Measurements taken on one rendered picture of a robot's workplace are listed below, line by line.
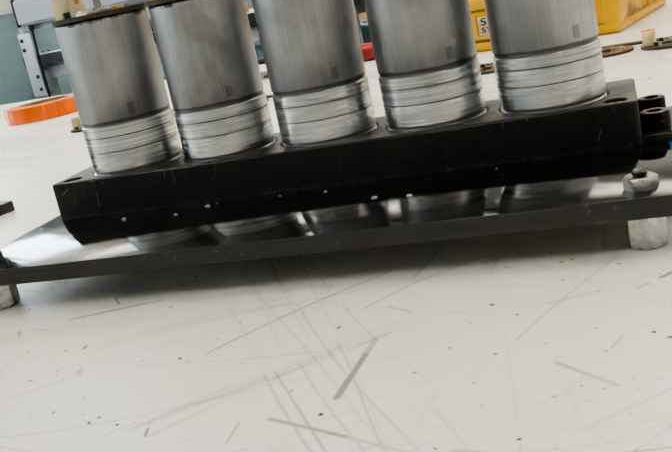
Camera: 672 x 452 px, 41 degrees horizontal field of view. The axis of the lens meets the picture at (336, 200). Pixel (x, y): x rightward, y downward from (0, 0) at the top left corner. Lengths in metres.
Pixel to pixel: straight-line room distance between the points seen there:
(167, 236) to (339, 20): 0.06
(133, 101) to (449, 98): 0.08
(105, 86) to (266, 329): 0.10
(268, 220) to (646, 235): 0.08
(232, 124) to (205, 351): 0.08
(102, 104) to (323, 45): 0.06
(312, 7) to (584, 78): 0.06
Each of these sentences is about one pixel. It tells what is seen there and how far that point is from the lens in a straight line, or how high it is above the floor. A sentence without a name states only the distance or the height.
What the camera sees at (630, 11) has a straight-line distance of 0.54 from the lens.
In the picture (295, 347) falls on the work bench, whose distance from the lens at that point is 0.15.
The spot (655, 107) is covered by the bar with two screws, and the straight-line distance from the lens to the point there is 0.22.
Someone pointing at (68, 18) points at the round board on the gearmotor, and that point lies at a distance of 0.24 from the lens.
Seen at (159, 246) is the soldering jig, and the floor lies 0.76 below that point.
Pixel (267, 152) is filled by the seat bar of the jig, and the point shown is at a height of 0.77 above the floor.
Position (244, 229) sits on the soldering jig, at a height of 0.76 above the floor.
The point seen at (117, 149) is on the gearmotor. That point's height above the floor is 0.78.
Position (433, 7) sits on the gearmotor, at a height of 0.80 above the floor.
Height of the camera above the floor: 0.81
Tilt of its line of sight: 14 degrees down
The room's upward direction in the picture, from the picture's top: 12 degrees counter-clockwise
